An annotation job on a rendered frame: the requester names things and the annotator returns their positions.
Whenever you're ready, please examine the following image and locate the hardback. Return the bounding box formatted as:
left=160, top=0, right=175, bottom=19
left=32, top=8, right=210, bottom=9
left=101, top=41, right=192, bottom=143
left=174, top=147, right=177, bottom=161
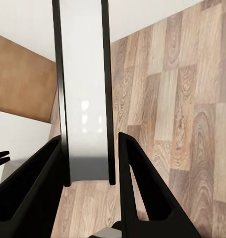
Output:
left=52, top=0, right=116, bottom=187

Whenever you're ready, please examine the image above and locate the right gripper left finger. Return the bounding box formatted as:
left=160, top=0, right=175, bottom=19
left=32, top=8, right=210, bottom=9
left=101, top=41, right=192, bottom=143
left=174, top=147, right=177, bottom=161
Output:
left=0, top=135, right=64, bottom=238

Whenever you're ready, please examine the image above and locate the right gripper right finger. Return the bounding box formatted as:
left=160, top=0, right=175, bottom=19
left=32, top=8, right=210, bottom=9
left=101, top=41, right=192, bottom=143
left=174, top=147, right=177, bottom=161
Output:
left=118, top=132, right=202, bottom=238

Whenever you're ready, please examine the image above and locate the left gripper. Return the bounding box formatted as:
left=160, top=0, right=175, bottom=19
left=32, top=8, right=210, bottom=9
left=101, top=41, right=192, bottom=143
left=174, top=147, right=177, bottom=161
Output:
left=0, top=151, right=10, bottom=165

